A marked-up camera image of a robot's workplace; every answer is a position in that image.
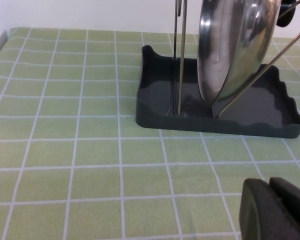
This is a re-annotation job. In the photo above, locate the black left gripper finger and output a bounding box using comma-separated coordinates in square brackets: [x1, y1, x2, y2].
[238, 176, 300, 240]

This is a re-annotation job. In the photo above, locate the steel pot lid black knob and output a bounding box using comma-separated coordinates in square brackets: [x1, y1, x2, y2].
[197, 0, 297, 105]

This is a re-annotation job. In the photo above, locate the green checked tablecloth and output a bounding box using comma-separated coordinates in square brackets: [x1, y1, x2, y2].
[0, 26, 300, 240]

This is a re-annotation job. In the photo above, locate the dark tray wire lid rack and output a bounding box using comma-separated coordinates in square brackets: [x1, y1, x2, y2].
[135, 0, 300, 139]

